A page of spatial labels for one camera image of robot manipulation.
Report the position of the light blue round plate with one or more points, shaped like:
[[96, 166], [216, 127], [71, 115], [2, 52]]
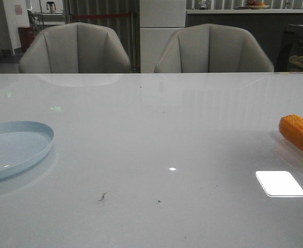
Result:
[[22, 145]]

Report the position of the orange corn cob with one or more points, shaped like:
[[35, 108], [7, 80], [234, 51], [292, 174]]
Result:
[[291, 128]]

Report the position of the right beige upholstered chair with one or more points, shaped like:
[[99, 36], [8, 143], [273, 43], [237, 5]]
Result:
[[212, 48]]

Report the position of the beige upholstered chair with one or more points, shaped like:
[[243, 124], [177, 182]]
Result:
[[76, 48], [212, 48]]

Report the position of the white cabinet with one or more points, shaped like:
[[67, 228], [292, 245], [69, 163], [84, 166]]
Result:
[[157, 20]]

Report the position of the left beige upholstered chair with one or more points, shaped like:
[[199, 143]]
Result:
[[76, 48]]

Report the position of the red barrier belt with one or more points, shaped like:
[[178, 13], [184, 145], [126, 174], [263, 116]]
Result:
[[104, 16]]

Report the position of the grey counter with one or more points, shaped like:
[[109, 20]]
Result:
[[267, 25]]

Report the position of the red bin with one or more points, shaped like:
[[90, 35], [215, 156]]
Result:
[[26, 36]]

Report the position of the fruit bowl on counter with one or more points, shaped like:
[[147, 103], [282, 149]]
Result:
[[252, 4]]

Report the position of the dark wooden armchair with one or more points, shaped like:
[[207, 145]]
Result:
[[291, 44]]

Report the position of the metal barrier post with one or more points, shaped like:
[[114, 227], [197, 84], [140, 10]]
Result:
[[133, 41]]

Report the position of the red wall notice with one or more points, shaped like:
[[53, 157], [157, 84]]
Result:
[[18, 9]]

